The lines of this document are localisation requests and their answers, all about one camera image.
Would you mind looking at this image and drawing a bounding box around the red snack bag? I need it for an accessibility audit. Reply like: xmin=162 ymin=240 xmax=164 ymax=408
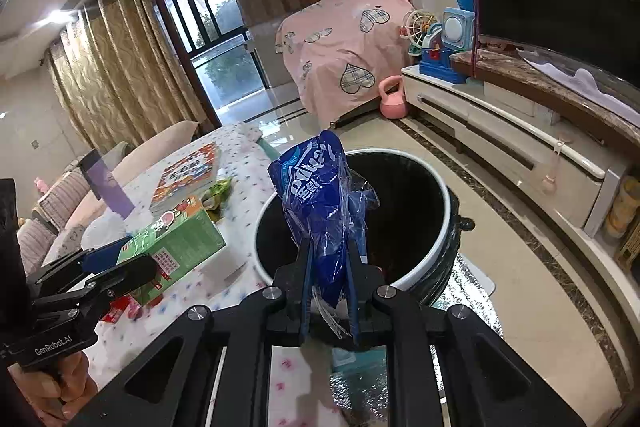
xmin=100 ymin=294 xmax=164 ymax=324

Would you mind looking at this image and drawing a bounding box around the white tissue ball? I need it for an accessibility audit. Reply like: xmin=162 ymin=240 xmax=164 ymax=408
xmin=80 ymin=211 xmax=128 ymax=251

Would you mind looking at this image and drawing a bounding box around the pink sofa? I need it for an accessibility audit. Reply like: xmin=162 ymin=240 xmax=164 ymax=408
xmin=17 ymin=120 xmax=198 ymax=273

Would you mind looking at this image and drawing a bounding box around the white tv cabinet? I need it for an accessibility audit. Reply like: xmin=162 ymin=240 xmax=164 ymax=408
xmin=401 ymin=66 xmax=639 ymax=311

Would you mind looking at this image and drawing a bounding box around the white black trash bin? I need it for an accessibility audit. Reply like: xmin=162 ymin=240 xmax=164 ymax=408
xmin=254 ymin=150 xmax=474 ymax=306

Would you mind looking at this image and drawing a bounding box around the balcony glass door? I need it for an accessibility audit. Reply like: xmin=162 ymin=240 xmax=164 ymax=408
xmin=164 ymin=0 xmax=267 ymax=110

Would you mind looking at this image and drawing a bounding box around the purple box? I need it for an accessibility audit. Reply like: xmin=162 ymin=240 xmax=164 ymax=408
xmin=79 ymin=150 xmax=134 ymax=219

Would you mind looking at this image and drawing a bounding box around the pink heart patterned cover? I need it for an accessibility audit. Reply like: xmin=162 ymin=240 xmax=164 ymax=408
xmin=274 ymin=0 xmax=413 ymax=129

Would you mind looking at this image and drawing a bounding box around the silver foil mat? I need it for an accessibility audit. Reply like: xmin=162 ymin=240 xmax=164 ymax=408
xmin=330 ymin=254 xmax=503 ymax=426

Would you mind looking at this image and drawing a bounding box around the green snack wrapper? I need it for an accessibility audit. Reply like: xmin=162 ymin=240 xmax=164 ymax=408
xmin=201 ymin=178 xmax=232 ymax=222

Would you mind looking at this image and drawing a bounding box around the blue plastic snack bag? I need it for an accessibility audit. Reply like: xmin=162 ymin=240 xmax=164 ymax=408
xmin=268 ymin=130 xmax=378 ymax=340

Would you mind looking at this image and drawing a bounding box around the white dotted tablecloth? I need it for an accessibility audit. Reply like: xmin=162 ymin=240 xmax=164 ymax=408
xmin=41 ymin=121 xmax=352 ymax=427

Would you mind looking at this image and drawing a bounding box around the person's left hand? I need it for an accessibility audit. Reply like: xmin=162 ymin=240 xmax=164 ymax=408
xmin=9 ymin=351 xmax=98 ymax=426

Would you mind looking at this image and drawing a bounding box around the blue toy machine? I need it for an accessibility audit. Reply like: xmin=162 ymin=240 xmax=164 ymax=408
xmin=399 ymin=0 xmax=475 ymax=84

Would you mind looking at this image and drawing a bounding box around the pink kettlebell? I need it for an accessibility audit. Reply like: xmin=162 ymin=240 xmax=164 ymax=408
xmin=378 ymin=75 xmax=409 ymax=120

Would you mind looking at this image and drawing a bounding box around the striped cushion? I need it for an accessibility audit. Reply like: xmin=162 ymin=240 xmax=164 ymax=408
xmin=38 ymin=168 xmax=90 ymax=231

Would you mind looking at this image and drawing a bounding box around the golden curtain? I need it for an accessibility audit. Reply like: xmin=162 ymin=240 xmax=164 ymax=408
xmin=43 ymin=0 xmax=214 ymax=153

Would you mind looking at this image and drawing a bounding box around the green carton box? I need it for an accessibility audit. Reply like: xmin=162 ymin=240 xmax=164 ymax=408
xmin=117 ymin=196 xmax=226 ymax=306

